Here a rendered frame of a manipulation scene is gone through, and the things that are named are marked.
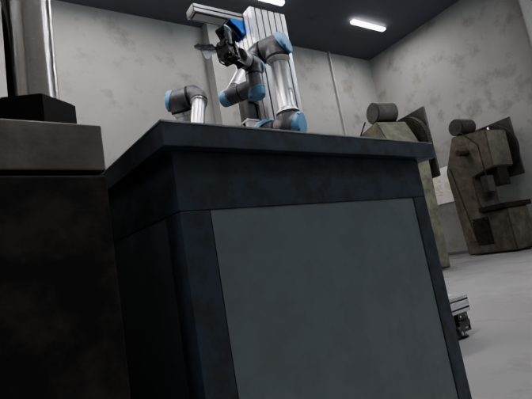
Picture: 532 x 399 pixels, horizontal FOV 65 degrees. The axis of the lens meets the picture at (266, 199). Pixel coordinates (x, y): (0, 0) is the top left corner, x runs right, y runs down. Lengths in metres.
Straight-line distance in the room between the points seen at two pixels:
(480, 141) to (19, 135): 9.76
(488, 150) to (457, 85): 2.79
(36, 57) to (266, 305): 0.47
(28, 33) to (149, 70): 9.00
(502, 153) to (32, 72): 9.93
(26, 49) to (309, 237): 0.50
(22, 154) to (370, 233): 0.61
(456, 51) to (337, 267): 11.74
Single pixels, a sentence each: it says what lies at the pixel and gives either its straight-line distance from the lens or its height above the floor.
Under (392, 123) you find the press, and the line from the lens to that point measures 7.98.
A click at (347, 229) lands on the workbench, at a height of 0.62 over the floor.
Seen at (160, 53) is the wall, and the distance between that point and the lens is 9.95.
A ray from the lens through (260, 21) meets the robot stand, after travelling 2.59.
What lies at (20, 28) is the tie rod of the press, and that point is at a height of 0.93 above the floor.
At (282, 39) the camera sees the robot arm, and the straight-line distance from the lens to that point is 2.13.
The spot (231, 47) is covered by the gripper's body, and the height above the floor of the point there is 1.43.
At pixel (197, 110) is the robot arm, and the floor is 1.43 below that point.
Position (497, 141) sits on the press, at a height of 2.32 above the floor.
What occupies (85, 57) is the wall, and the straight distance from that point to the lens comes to 9.37.
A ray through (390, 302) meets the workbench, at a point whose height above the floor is 0.47.
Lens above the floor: 0.58
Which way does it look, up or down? 9 degrees up
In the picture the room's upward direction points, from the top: 10 degrees counter-clockwise
